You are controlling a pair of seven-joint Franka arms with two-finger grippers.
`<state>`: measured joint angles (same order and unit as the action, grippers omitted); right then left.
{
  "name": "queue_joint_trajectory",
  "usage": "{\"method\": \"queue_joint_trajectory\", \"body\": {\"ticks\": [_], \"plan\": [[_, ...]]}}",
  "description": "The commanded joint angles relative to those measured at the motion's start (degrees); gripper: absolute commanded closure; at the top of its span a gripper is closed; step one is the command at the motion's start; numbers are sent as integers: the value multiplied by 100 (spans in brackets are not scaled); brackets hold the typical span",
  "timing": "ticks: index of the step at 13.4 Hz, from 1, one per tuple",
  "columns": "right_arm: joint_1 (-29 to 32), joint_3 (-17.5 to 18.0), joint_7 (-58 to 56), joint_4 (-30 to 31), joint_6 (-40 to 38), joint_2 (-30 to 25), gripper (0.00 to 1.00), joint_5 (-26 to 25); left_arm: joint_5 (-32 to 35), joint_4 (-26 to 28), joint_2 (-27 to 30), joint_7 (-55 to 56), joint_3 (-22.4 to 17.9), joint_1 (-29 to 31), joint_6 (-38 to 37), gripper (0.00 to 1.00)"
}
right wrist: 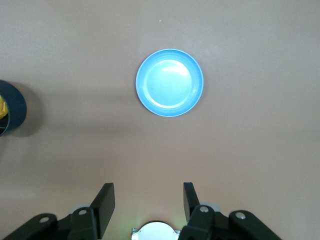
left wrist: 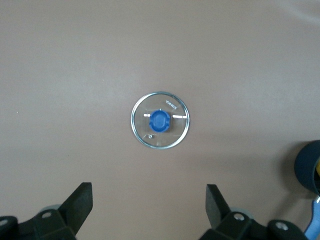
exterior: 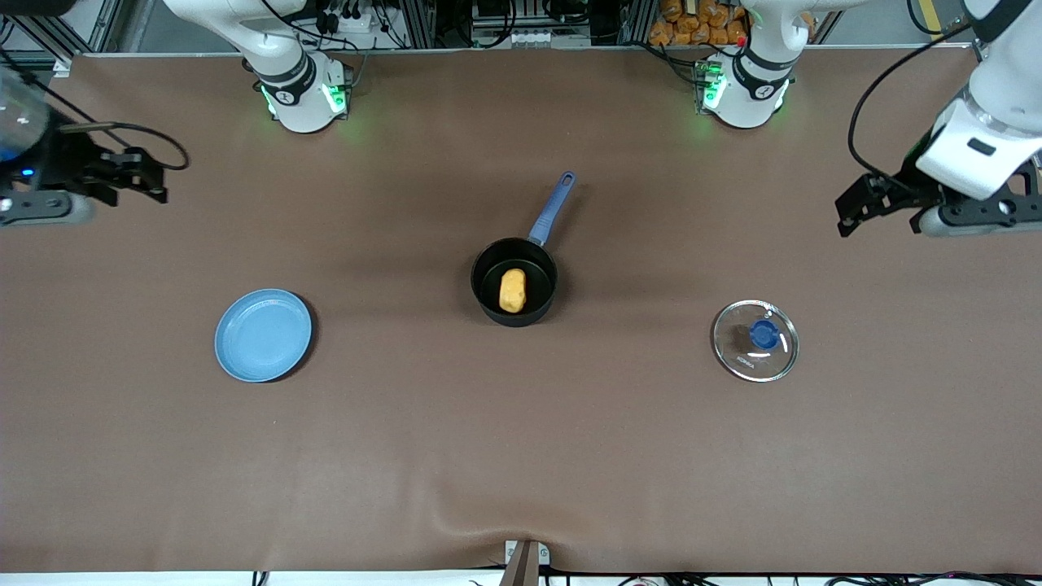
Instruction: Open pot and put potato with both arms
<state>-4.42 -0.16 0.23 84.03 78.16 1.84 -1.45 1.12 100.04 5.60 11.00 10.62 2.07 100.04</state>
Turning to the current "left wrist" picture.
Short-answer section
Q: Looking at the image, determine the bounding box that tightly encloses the dark pot with blue handle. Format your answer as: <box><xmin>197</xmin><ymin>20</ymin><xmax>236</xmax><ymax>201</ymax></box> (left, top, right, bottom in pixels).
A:
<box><xmin>294</xmin><ymin>139</ymin><xmax>320</xmax><ymax>240</ymax></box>

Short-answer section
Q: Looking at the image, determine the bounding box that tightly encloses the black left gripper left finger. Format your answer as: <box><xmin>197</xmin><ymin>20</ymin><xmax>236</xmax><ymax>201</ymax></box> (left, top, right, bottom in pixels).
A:
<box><xmin>0</xmin><ymin>182</ymin><xmax>94</xmax><ymax>240</ymax></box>

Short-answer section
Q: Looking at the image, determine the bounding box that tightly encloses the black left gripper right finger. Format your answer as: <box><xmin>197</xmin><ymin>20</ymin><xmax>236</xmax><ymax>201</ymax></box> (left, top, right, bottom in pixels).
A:
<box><xmin>198</xmin><ymin>184</ymin><xmax>307</xmax><ymax>240</ymax></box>

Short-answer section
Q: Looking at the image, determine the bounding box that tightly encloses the glass lid with blue knob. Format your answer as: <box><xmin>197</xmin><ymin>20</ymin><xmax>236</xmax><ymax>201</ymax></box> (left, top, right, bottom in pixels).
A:
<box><xmin>130</xmin><ymin>91</ymin><xmax>190</xmax><ymax>150</ymax></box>

